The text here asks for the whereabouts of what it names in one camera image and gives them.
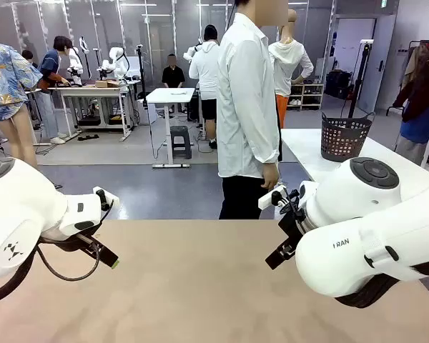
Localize thick black left cable sleeve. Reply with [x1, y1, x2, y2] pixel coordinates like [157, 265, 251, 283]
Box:
[0, 249, 37, 307]

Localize person in blue top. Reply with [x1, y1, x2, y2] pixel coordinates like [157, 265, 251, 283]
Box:
[38, 35, 74, 146]

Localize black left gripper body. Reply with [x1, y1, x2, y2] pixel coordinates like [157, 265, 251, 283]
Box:
[39, 232, 94, 253]

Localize dark haired person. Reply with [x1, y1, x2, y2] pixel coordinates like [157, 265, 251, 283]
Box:
[21, 49, 39, 71]

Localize black light stand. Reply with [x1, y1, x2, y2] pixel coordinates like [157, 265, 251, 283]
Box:
[346, 39, 375, 119]

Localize white hoodie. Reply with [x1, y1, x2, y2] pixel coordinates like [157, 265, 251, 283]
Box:
[267, 39, 315, 98]

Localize dark brown jacket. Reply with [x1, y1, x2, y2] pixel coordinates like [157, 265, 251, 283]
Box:
[393, 42, 429, 124]

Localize person in black shirt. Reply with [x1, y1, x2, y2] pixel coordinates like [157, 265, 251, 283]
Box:
[162, 53, 186, 89]

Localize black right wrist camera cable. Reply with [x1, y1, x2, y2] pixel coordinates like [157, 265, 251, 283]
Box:
[278, 188, 303, 219]

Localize person's right forearm white sleeve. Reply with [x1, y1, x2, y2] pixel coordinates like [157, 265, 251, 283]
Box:
[255, 117, 282, 165]

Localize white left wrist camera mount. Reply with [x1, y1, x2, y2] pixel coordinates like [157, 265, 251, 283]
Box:
[92, 186, 120, 211]

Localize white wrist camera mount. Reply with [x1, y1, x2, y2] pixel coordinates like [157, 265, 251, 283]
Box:
[92, 186, 120, 211]
[257, 184, 288, 211]

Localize blue floral shirt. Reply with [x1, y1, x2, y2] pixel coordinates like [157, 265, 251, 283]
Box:
[0, 37, 44, 122]

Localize mannequin with tan cap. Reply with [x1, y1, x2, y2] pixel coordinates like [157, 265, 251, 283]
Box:
[0, 14, 40, 169]

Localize person with black cap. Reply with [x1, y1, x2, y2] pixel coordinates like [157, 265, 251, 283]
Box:
[188, 24, 222, 150]

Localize grey step stool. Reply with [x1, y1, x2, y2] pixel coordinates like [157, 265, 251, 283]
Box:
[169, 125, 193, 160]

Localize thick black cable sleeve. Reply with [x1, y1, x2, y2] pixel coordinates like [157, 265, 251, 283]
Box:
[0, 249, 37, 307]
[337, 260, 429, 309]

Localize person in white shirt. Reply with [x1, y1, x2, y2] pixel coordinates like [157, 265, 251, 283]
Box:
[216, 0, 291, 221]

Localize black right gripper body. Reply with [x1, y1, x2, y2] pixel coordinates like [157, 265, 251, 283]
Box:
[277, 210, 308, 252]

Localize orange trousers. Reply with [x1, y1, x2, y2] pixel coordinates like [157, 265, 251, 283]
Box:
[275, 94, 289, 129]

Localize black tripod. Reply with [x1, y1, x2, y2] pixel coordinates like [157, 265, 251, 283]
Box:
[135, 44, 149, 103]

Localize blue garment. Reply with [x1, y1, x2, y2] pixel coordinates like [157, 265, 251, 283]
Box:
[400, 105, 429, 144]

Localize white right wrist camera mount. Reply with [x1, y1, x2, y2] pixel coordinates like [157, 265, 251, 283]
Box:
[257, 184, 288, 211]

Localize wooden shoe shelf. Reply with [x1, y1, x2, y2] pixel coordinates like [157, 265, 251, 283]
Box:
[287, 83, 325, 111]

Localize dark perforated plastic basket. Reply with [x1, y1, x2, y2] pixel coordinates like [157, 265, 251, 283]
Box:
[320, 111, 375, 163]

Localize beige bald mannequin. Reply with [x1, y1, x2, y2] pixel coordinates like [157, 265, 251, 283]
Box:
[267, 9, 315, 129]

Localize thick black right cable sleeve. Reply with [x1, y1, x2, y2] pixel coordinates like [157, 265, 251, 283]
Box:
[337, 260, 429, 309]

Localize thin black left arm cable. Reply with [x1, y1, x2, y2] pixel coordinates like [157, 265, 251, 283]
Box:
[35, 199, 114, 282]

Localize person's right hand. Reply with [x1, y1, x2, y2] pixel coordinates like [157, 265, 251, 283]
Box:
[261, 162, 280, 190]

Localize long white robot desk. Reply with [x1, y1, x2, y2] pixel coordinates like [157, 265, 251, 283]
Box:
[48, 84, 134, 143]

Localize black equipment case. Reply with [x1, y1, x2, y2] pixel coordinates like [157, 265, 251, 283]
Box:
[324, 69, 354, 100]

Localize beige coat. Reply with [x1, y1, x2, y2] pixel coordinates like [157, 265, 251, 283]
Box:
[401, 44, 421, 91]

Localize white standing desk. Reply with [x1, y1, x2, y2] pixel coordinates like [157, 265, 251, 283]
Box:
[145, 87, 197, 169]

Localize white door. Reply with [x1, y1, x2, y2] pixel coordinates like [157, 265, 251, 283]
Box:
[334, 16, 377, 101]

